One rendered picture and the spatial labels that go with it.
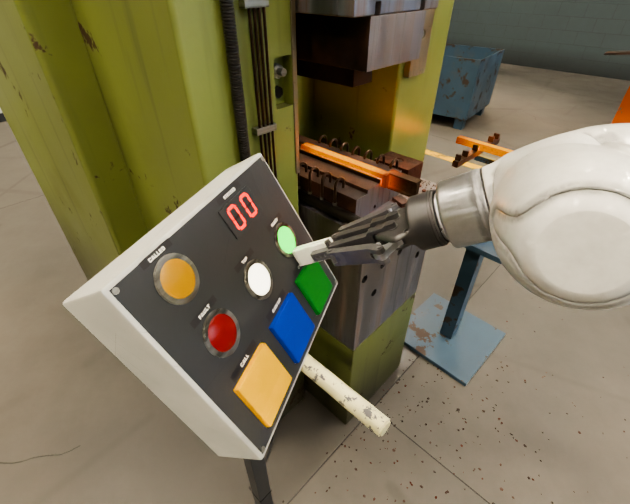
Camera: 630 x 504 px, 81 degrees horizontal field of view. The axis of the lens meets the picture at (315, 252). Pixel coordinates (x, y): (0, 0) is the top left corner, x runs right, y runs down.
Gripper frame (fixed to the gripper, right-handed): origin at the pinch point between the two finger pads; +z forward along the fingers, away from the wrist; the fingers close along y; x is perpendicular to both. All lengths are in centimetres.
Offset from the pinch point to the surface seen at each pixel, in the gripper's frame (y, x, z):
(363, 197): 37.9, -8.8, 4.9
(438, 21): 89, 16, -19
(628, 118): 347, -141, -113
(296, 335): -11.0, -6.8, 3.0
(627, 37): 747, -177, -210
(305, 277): -1.8, -3.1, 3.0
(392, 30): 42.2, 21.3, -14.8
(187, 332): -23.3, 7.1, 3.7
